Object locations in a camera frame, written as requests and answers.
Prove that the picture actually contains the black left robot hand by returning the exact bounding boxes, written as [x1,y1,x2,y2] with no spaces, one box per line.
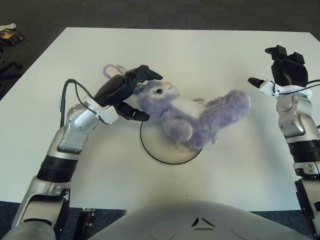
[92,64,164,123]

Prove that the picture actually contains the purple plush rabbit doll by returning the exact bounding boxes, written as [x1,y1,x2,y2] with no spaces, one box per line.
[101,64,252,152]

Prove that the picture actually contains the white plate black rim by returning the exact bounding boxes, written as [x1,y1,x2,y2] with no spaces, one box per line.
[139,119,204,165]

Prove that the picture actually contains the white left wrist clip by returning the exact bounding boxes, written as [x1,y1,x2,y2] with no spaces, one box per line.
[83,99,119,125]

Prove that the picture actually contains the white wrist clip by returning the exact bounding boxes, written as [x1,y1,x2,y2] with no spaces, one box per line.
[83,99,119,125]
[258,79,314,99]

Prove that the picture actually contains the dark box on floor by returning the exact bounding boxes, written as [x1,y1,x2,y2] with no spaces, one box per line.
[0,29,25,47]

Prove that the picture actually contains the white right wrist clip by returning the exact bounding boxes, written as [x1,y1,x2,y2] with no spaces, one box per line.
[258,79,314,99]

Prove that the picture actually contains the silver robot torso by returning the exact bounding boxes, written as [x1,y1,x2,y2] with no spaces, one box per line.
[87,199,320,240]

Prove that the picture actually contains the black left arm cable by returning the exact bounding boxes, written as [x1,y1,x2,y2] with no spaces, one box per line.
[59,78,102,129]

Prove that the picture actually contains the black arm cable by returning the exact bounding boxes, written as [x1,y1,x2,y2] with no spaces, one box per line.
[59,78,102,129]
[273,79,320,95]

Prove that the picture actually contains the black strap on floor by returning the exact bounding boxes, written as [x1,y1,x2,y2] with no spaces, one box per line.
[0,59,23,81]

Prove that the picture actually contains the black metal bracket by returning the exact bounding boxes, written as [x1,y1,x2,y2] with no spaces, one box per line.
[74,208,97,240]

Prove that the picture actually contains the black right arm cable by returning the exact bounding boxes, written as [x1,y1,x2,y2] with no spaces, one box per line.
[273,79,320,95]

